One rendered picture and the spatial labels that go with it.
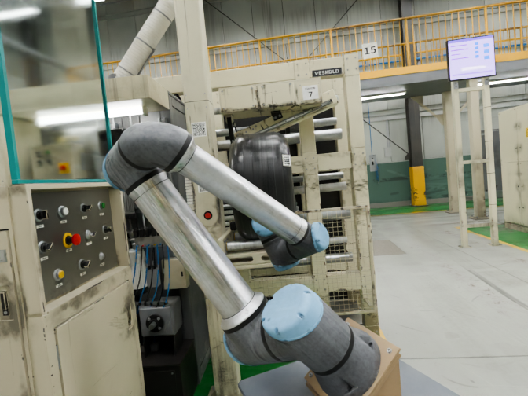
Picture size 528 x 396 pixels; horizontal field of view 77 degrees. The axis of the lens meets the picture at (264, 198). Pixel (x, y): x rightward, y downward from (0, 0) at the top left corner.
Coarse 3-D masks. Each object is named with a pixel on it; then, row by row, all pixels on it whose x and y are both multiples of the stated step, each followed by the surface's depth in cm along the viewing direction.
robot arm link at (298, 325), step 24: (288, 288) 86; (264, 312) 85; (288, 312) 79; (312, 312) 78; (264, 336) 85; (288, 336) 77; (312, 336) 77; (336, 336) 80; (288, 360) 84; (312, 360) 79; (336, 360) 79
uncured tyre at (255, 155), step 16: (240, 144) 161; (256, 144) 160; (272, 144) 158; (240, 160) 155; (256, 160) 154; (272, 160) 153; (256, 176) 152; (272, 176) 151; (288, 176) 154; (272, 192) 151; (288, 192) 153; (288, 208) 155; (240, 224) 159
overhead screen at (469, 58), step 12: (480, 36) 446; (492, 36) 444; (456, 48) 451; (468, 48) 449; (480, 48) 447; (492, 48) 445; (456, 60) 452; (468, 60) 450; (480, 60) 448; (492, 60) 446; (456, 72) 453; (468, 72) 451; (480, 72) 449; (492, 72) 447
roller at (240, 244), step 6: (240, 240) 168; (246, 240) 168; (252, 240) 167; (258, 240) 166; (228, 246) 167; (234, 246) 167; (240, 246) 166; (246, 246) 166; (252, 246) 166; (258, 246) 166
